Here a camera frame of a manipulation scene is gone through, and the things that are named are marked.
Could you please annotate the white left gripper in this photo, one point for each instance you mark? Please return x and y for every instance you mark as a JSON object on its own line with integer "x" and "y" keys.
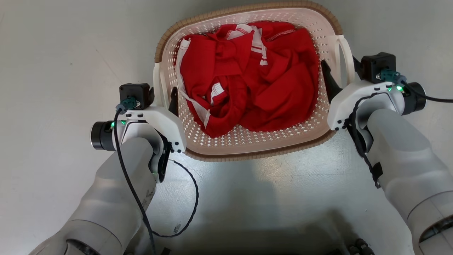
{"x": 166, "y": 122}

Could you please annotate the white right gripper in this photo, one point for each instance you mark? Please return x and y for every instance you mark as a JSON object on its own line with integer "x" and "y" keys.
{"x": 348, "y": 97}

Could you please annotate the beige perforated plastic laundry basket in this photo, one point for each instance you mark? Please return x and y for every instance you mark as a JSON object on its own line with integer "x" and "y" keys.
{"x": 247, "y": 143}

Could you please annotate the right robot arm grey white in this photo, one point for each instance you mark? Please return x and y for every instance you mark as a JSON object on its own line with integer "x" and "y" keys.
{"x": 407, "y": 159}

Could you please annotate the black robot base knobs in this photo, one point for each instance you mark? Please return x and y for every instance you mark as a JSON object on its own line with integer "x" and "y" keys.
{"x": 361, "y": 247}

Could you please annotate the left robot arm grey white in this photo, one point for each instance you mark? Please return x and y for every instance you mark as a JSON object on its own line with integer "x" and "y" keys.
{"x": 116, "y": 187}

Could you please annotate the red and white garment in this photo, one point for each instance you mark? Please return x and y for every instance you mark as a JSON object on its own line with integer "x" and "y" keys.
{"x": 276, "y": 88}

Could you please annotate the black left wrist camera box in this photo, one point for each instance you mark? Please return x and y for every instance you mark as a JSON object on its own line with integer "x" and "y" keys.
{"x": 133, "y": 92}

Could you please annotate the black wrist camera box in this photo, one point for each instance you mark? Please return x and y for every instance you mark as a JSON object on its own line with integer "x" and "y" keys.
{"x": 133, "y": 92}
{"x": 378, "y": 65}

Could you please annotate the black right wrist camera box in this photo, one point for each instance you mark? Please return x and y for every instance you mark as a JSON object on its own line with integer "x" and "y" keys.
{"x": 378, "y": 65}

